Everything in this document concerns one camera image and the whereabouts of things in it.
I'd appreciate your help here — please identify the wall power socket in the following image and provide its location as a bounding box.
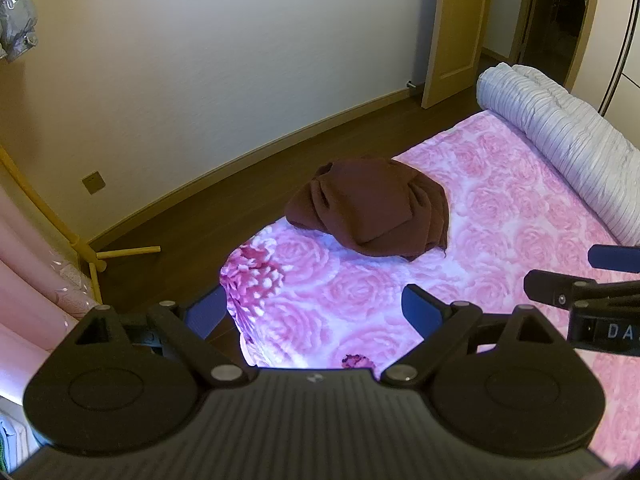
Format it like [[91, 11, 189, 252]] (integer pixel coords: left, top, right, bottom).
[[81, 171, 107, 196]]

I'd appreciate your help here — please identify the wooden door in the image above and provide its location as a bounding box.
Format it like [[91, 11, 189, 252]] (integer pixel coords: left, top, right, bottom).
[[421, 0, 496, 110]]

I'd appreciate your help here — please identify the pink floral bed blanket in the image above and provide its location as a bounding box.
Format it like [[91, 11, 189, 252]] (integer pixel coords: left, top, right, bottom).
[[220, 110, 640, 466]]

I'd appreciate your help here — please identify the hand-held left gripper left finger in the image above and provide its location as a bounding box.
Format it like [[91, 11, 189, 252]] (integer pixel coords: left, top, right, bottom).
[[75, 286, 258, 389]]

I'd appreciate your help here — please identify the brown knit sweater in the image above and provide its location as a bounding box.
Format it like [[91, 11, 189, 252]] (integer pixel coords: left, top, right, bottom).
[[284, 157, 451, 262]]

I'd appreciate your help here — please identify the pink curtain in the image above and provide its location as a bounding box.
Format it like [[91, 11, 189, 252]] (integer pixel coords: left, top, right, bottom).
[[0, 175, 103, 401]]

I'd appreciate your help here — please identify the silver puffer jacket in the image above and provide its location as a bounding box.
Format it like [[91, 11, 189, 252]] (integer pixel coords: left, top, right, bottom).
[[0, 0, 40, 62]]

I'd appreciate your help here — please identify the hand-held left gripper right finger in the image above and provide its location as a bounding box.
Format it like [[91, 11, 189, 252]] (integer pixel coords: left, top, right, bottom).
[[380, 283, 568, 389]]

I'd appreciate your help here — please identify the yellow clothes rack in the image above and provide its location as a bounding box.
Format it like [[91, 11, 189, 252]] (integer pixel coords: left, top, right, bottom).
[[0, 145, 162, 306]]

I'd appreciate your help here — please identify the cream panelled wardrobe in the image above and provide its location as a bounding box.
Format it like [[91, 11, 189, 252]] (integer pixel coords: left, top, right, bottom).
[[567, 0, 640, 151]]

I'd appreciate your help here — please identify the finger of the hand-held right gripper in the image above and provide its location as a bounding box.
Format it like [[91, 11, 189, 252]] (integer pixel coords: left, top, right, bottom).
[[523, 269, 640, 312], [588, 244, 640, 275]]

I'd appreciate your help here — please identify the grey striped rolled quilt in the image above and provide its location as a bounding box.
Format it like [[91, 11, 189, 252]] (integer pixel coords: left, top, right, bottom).
[[476, 62, 640, 246]]

